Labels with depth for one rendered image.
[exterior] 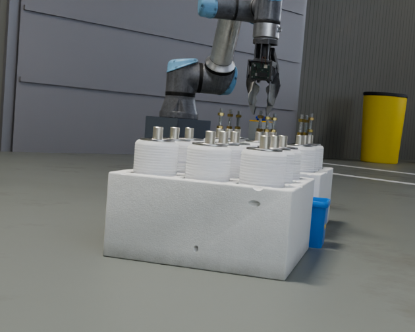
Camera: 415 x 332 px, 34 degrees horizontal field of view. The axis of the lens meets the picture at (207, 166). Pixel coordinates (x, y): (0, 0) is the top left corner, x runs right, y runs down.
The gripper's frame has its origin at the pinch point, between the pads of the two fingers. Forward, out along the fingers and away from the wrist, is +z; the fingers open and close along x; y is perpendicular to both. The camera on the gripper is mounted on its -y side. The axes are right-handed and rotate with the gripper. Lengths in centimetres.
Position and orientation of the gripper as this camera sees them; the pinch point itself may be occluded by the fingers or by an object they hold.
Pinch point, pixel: (261, 110)
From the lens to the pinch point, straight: 199.4
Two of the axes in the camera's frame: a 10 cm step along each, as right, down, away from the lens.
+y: -2.8, 0.5, -9.6
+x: 9.6, 1.0, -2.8
